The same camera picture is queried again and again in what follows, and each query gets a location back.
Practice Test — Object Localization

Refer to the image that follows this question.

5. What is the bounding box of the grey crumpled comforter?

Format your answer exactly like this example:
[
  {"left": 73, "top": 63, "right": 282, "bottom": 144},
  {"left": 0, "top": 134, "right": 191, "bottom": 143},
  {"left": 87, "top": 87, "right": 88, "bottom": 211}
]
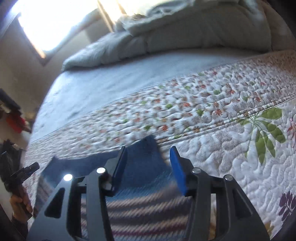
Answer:
[{"left": 62, "top": 1, "right": 272, "bottom": 71}]

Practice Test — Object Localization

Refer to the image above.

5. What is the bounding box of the light blue bed sheet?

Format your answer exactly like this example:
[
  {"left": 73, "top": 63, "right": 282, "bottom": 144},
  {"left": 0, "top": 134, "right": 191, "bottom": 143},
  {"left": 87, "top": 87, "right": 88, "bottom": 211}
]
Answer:
[{"left": 30, "top": 48, "right": 255, "bottom": 144}]

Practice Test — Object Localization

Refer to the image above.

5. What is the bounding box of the floral patterned quilt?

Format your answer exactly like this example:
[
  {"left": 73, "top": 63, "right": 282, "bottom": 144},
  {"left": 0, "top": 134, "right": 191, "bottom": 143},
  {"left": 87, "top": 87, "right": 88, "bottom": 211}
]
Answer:
[{"left": 24, "top": 50, "right": 295, "bottom": 240}]

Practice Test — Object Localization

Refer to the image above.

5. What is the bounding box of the blue striped knitted sweater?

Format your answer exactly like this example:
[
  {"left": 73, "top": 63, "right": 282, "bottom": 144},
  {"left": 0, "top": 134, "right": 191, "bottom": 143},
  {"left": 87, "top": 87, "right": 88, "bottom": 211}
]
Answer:
[{"left": 34, "top": 136, "right": 191, "bottom": 240}]

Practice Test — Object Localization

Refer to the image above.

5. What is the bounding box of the wall coat rack with clothes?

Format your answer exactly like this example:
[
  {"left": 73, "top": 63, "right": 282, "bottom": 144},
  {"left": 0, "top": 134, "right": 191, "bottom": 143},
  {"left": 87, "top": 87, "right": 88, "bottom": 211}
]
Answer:
[{"left": 1, "top": 88, "right": 32, "bottom": 133}]

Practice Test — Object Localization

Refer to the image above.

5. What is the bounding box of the bright window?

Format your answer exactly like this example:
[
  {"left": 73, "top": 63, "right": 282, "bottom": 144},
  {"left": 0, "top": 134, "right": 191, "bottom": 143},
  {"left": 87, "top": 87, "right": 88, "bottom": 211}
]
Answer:
[{"left": 10, "top": 0, "right": 149, "bottom": 58}]

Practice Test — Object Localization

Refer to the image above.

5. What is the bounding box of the person's left hand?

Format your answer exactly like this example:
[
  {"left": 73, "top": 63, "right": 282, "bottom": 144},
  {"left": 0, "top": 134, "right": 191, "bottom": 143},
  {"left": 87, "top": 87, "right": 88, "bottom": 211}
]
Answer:
[{"left": 10, "top": 187, "right": 33, "bottom": 223}]

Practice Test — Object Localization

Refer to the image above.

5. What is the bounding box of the beige pillow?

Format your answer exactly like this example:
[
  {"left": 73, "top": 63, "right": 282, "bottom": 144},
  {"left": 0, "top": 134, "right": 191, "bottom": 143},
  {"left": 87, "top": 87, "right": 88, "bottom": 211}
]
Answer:
[{"left": 261, "top": 1, "right": 295, "bottom": 51}]

